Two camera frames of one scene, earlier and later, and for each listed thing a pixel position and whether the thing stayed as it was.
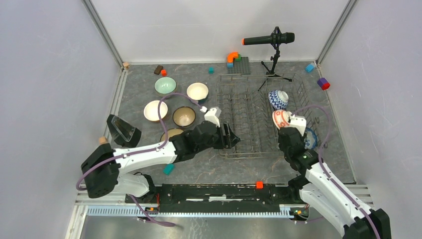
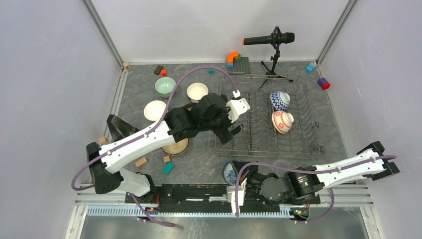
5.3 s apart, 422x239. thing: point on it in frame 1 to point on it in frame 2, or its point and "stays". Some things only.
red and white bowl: [280, 118] stays
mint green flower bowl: [164, 86] stays
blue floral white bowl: [311, 139] to [230, 173]
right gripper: [279, 143] to [247, 172]
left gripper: [231, 140] to [228, 124]
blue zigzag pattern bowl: [278, 99] stays
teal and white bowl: [198, 91] stays
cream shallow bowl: [151, 110] stays
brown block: [158, 69] stays
